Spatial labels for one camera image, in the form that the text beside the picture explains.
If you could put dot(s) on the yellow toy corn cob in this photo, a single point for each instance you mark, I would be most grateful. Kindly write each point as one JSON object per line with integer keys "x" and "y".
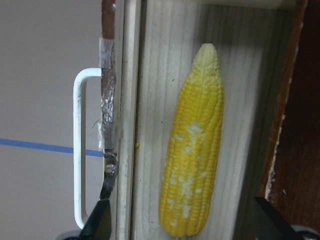
{"x": 193, "y": 148}

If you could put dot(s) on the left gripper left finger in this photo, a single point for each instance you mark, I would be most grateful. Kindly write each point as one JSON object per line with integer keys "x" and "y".
{"x": 99, "y": 223}

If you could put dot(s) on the light wood drawer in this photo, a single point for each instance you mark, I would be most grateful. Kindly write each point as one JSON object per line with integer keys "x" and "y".
{"x": 155, "y": 43}

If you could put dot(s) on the dark wooden drawer cabinet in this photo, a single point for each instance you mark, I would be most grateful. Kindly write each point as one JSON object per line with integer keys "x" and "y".
{"x": 291, "y": 176}

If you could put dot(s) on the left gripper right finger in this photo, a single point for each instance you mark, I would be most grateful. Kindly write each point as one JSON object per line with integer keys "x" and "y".
{"x": 268, "y": 224}

